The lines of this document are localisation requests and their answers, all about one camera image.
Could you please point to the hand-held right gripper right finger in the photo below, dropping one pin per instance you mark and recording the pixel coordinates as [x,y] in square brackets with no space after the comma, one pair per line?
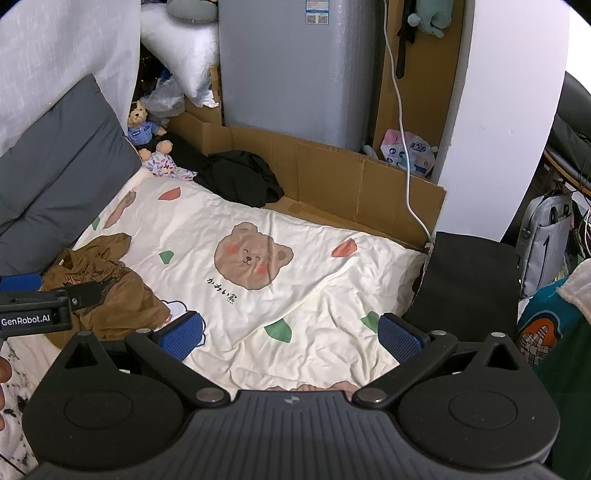
[401,339]

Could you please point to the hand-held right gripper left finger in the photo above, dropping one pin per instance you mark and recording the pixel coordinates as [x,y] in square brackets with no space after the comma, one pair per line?
[180,339]

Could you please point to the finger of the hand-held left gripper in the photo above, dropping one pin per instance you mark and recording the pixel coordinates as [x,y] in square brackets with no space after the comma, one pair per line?
[85,295]
[21,282]

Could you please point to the brown printed t-shirt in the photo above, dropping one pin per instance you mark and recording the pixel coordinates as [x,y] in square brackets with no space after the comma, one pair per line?
[124,295]

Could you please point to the person's left hand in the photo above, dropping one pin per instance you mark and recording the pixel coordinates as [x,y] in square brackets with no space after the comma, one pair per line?
[3,371]

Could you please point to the folded black clothing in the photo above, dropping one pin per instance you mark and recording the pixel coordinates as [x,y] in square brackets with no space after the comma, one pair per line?
[466,277]

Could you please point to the white bear print blanket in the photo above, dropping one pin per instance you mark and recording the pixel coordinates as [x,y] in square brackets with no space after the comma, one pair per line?
[300,277]

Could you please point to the speckled white sheet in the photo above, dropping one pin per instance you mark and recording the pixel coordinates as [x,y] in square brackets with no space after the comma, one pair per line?
[18,443]

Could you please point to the grey pillow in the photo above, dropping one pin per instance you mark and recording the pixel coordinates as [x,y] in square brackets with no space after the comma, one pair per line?
[60,161]

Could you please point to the teal printed fleece blanket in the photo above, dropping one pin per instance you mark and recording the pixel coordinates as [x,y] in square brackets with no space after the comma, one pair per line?
[545,314]

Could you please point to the floral print cloth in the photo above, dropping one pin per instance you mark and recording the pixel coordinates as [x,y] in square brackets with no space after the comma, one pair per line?
[159,164]

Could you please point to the crumpled black garment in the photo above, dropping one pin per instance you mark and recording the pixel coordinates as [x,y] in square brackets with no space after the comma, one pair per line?
[240,180]

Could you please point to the grey backpack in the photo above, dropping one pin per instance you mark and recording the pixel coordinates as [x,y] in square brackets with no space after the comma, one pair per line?
[542,240]

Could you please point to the teddy bear in blue shirt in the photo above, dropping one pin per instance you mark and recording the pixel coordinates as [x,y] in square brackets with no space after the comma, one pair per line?
[141,131]

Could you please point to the folded cardboard sheet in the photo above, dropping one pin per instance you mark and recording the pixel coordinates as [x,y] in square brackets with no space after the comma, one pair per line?
[323,184]

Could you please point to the pink and white packet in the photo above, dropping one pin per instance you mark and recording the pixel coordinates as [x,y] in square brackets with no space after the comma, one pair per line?
[411,152]

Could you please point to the clear plastic bag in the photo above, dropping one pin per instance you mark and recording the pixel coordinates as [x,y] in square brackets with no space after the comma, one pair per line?
[161,99]

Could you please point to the wooden desk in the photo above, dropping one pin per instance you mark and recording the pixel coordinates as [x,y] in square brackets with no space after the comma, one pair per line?
[565,173]

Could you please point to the white curtain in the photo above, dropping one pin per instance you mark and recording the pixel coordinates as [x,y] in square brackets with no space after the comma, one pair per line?
[55,46]

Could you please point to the upright cardboard panel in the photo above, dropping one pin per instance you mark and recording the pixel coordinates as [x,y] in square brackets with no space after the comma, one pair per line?
[429,92]

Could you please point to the black bag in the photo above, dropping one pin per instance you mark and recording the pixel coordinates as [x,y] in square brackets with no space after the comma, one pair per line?
[570,138]

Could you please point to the white plastic-wrapped pillow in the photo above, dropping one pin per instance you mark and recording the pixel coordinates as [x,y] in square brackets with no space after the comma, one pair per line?
[184,46]

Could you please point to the grey wrapped appliance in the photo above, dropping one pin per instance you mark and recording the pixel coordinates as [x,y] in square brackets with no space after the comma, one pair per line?
[300,69]

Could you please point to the teal plush toy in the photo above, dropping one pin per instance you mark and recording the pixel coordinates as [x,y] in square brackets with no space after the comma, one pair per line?
[434,14]

